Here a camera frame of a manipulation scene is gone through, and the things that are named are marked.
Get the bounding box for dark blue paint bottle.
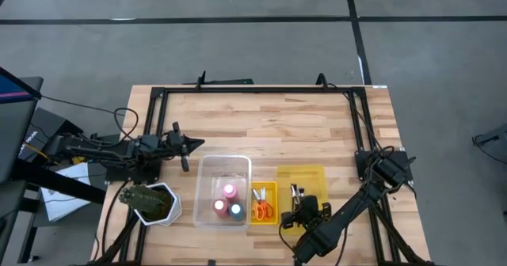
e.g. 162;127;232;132
228;201;246;222

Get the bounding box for orange-handled scissors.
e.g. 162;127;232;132
252;188;267;219

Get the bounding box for black computer monitor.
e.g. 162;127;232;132
0;68;44;184

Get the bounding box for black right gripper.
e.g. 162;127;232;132
280;194;333;232

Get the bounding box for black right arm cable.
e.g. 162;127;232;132
278;221;297;255

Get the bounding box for black metal support bar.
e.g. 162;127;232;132
10;165;107;204

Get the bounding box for clear plastic bin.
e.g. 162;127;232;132
193;154;253;231

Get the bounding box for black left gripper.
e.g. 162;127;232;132
164;121;206;173

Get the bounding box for pink paint bottle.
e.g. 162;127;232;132
222;183;240;203

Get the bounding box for small yellow slotted basket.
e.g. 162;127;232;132
250;180;280;226

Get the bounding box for black aluminium table frame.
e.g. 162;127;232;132
85;70;436;266

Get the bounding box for large translucent yellow bin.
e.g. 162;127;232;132
276;164;330;236

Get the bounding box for white hexagonal plant pot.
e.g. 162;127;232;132
132;181;183;227

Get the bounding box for dark grey desk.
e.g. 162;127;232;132
0;178;44;265

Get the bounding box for green cactus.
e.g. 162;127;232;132
118;184;170;215

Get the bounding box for white paper sheet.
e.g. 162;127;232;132
40;161;96;222

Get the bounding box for black equipment box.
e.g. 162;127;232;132
17;107;84;164

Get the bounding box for red paint bottle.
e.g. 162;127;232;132
212;198;230;219

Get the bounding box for yellow cable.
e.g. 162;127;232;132
23;141;51;160

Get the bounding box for red-handled scissors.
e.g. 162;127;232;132
260;187;275;220

